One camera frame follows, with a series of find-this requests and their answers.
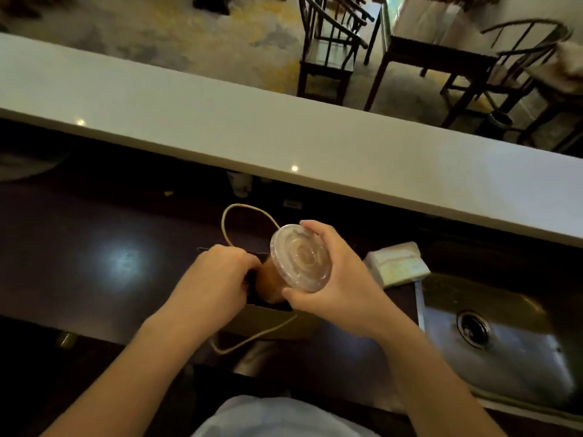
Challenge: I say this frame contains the folded white cloth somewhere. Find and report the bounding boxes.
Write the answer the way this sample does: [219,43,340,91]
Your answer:
[363,241,431,290]

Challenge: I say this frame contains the dark round floor pot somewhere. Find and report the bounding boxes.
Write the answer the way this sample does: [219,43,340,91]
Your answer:
[476,109,514,140]

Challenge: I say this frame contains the person's right hand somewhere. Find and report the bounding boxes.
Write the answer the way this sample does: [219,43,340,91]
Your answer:
[281,220,405,339]

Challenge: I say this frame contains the dark wooden table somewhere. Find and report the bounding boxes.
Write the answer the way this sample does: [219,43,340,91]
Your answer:
[363,0,501,113]

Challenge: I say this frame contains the small white cup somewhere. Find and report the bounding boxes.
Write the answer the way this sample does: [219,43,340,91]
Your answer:
[227,170,253,199]

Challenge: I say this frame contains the dark wooden slatted chair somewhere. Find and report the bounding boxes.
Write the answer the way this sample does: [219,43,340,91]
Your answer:
[296,0,382,106]

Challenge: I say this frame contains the person's right forearm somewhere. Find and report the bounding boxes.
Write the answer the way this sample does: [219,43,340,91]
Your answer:
[377,313,507,437]

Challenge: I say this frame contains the person's left hand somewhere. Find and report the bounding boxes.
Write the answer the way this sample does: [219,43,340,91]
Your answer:
[163,244,263,336]

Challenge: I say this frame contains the person's left forearm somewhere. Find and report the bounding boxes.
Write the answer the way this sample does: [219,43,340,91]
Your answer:
[40,309,206,437]

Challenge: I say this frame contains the person's white shirt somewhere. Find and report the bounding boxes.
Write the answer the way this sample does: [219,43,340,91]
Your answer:
[191,395,381,437]

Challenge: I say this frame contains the clear lidded cup brown drink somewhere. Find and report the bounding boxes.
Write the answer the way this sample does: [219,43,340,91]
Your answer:
[254,224,333,305]

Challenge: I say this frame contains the brown paper bag rope handles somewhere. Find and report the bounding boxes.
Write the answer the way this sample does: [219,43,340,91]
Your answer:
[197,203,320,356]

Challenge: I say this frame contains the dark chair with white cushion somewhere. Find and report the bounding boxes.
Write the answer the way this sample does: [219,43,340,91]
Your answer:
[516,40,583,156]

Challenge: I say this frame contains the round sink drain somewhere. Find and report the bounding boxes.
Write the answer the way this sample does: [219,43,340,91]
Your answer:
[456,310,493,350]

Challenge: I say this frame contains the stainless steel sink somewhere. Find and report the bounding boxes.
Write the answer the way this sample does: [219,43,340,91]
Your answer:
[414,272,583,421]

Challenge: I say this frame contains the dark wooden round-back chair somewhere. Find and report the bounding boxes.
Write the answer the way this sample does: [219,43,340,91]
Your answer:
[439,18,574,130]

